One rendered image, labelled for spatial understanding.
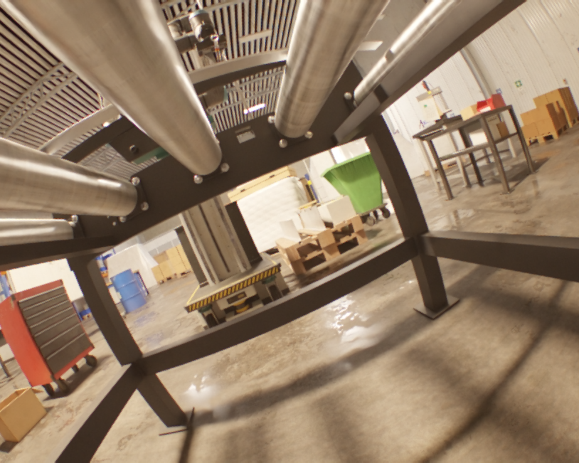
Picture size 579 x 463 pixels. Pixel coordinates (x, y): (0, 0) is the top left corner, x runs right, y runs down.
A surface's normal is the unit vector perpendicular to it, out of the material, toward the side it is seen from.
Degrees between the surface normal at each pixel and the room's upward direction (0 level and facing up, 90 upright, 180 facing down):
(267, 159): 90
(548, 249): 90
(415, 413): 0
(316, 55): 132
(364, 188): 101
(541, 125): 90
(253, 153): 90
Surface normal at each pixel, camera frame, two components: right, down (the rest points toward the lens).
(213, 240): 0.21, 0.00
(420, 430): -0.40, -0.91
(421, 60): -0.91, 0.40
